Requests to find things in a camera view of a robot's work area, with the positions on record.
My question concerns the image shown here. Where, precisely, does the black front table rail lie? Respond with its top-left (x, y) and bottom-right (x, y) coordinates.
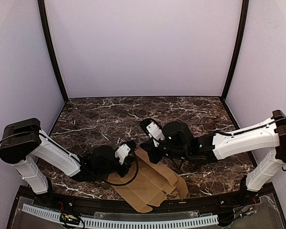
top-left (35, 192), bottom-right (260, 215)

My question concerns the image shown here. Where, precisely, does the right black frame post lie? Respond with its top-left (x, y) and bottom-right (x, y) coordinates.
top-left (221, 0), bottom-right (249, 101)

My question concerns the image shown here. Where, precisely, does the left black frame post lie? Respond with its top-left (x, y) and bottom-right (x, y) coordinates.
top-left (37, 0), bottom-right (69, 103)

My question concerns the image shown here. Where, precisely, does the white slotted cable duct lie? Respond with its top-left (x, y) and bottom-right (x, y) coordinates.
top-left (21, 204), bottom-right (219, 229)

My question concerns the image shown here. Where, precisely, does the brown cardboard box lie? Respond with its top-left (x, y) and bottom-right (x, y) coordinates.
top-left (113, 148), bottom-right (188, 213)

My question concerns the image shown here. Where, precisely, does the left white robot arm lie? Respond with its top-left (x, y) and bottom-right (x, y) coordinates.
top-left (0, 118), bottom-right (138, 196)

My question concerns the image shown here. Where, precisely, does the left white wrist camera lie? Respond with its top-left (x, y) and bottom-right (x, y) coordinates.
top-left (115, 140), bottom-right (136, 165)

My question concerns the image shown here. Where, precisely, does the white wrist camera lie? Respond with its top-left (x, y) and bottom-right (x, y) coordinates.
top-left (140, 118), bottom-right (165, 147)
top-left (115, 140), bottom-right (136, 165)

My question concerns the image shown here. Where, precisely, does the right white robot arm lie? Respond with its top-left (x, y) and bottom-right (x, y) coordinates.
top-left (140, 110), bottom-right (286, 207)

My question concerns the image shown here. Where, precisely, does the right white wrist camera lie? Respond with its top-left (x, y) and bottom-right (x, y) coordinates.
top-left (140, 118), bottom-right (165, 147)

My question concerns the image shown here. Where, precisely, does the black frame post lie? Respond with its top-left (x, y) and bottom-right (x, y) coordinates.
top-left (221, 0), bottom-right (249, 101)
top-left (37, 0), bottom-right (69, 103)

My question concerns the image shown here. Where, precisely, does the small green circuit board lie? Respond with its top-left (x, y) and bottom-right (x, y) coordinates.
top-left (59, 213), bottom-right (81, 225)

